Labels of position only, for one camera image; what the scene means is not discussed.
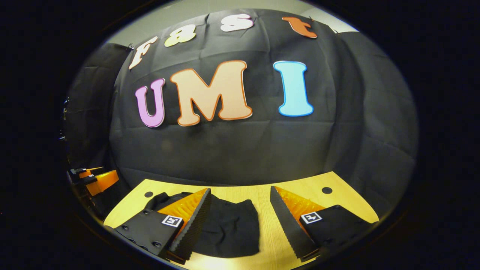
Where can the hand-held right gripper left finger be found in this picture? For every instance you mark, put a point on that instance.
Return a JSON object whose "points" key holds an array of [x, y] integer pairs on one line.
{"points": [[195, 225]]}

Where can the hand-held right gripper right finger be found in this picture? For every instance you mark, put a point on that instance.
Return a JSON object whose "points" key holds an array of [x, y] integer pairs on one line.
{"points": [[288, 225]]}

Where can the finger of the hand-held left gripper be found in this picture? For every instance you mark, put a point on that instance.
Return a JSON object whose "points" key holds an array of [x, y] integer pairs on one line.
{"points": [[107, 180], [92, 172]]}

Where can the black button jacket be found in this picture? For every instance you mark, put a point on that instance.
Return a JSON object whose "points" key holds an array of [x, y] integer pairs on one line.
{"points": [[232, 228]]}

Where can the black backdrop cloth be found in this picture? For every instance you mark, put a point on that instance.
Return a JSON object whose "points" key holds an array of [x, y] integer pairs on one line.
{"points": [[262, 150]]}

